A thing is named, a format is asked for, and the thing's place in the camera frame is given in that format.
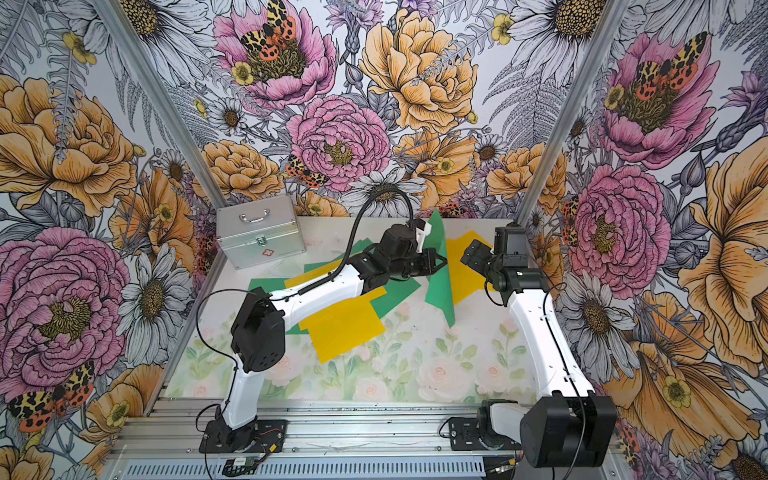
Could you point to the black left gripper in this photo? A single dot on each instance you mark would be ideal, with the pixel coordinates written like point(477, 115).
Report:
point(429, 262)

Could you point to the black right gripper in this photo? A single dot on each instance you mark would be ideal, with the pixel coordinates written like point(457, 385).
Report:
point(475, 254)

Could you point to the large green paper sheet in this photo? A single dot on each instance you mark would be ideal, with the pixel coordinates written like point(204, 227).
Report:
point(439, 293)

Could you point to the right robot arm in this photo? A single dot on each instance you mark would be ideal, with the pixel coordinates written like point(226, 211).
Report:
point(569, 425)

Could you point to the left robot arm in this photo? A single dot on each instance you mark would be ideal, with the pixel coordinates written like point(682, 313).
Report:
point(252, 361)

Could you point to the silver metal case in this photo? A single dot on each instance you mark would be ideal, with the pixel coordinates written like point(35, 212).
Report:
point(259, 232)

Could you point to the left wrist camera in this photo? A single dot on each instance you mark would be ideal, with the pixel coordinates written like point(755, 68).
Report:
point(401, 240)

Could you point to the aluminium rail frame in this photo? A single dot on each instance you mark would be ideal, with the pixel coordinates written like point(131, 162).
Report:
point(175, 428)

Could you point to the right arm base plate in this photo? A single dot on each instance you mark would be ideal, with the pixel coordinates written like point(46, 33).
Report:
point(470, 434)

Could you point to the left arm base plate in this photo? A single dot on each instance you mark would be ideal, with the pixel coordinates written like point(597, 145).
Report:
point(258, 436)

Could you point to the aluminium corner post right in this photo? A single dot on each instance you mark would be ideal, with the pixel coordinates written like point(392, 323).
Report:
point(598, 51)

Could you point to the aluminium corner post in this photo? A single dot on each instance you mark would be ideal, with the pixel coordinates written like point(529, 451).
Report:
point(598, 51)
point(128, 43)

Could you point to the aluminium corner post left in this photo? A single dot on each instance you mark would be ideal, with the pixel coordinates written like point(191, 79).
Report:
point(128, 43)

